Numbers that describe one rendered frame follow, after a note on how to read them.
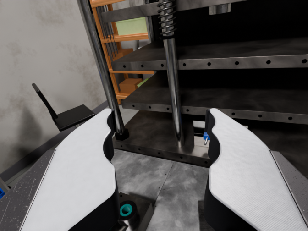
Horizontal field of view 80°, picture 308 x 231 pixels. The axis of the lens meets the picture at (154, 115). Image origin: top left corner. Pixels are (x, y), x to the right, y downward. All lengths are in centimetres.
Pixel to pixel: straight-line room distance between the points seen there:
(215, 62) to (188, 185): 57
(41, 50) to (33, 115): 87
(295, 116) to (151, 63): 70
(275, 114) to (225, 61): 33
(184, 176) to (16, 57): 242
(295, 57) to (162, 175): 74
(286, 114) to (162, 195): 65
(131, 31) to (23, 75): 155
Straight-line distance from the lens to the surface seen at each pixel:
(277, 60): 89
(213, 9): 113
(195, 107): 100
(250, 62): 89
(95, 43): 107
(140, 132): 131
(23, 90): 284
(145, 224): 80
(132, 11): 102
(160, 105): 107
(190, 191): 90
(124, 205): 77
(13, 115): 281
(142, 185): 95
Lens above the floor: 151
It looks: 29 degrees down
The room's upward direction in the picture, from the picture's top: 10 degrees counter-clockwise
